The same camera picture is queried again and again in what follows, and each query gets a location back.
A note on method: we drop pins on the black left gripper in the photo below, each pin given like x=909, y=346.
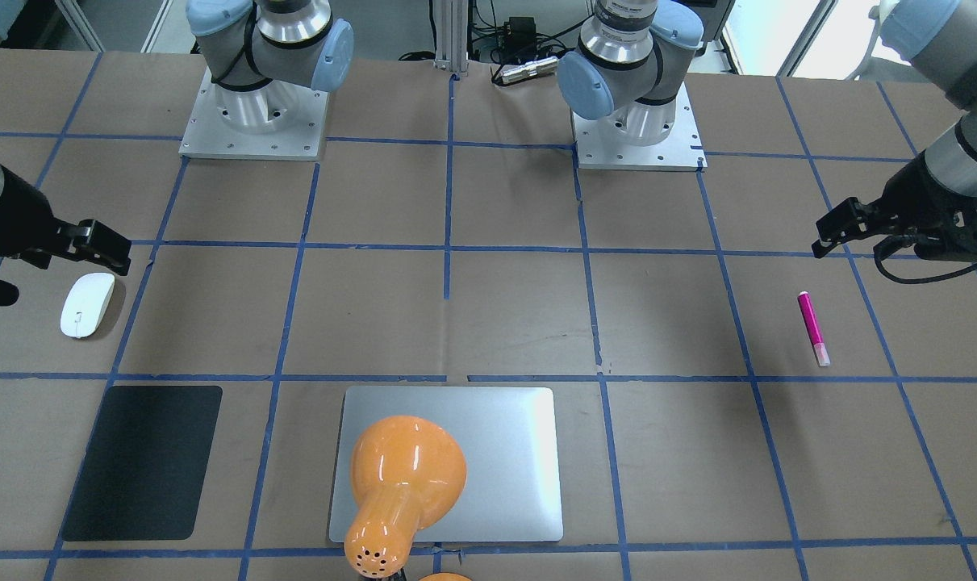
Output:
x=917, y=196

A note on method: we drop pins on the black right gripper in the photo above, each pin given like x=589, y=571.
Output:
x=14, y=219

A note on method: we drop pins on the white computer mouse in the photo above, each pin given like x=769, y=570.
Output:
x=86, y=304

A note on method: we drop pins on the pink pen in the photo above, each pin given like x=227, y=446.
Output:
x=812, y=326

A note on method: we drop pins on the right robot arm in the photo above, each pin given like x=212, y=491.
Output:
x=271, y=67

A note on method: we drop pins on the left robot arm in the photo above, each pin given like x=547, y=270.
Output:
x=636, y=54

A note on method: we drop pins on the black mousepad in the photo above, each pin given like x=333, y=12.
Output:
x=145, y=464

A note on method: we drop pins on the orange desk lamp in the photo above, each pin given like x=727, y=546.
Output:
x=406, y=473

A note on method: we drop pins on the silver laptop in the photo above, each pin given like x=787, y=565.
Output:
x=508, y=435

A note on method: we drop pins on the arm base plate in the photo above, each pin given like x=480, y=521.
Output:
x=278, y=122
x=642, y=137

